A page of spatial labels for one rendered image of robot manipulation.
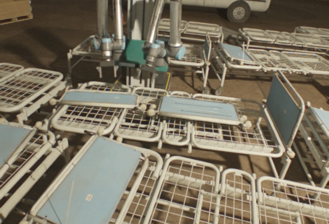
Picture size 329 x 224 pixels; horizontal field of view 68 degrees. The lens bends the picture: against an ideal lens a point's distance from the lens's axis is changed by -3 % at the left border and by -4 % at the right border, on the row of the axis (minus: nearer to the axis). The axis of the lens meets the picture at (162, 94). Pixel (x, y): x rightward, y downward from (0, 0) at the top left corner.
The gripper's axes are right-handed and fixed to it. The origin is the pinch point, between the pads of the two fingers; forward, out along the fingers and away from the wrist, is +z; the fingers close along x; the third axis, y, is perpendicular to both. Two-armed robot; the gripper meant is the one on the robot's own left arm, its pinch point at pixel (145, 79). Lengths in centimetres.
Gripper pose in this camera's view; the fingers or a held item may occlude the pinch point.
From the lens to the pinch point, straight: 233.6
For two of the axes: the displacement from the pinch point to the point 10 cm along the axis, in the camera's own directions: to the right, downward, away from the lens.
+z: -2.9, 9.5, 1.0
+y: -1.9, 0.5, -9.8
